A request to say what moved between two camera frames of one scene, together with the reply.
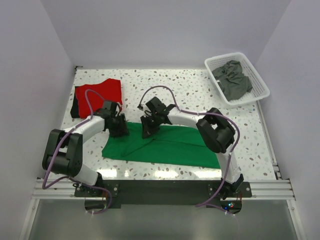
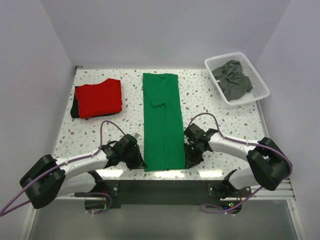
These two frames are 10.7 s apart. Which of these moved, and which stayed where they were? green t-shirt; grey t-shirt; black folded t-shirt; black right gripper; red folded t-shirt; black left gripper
Moved: black right gripper; green t-shirt; black left gripper
Stayed: red folded t-shirt; black folded t-shirt; grey t-shirt
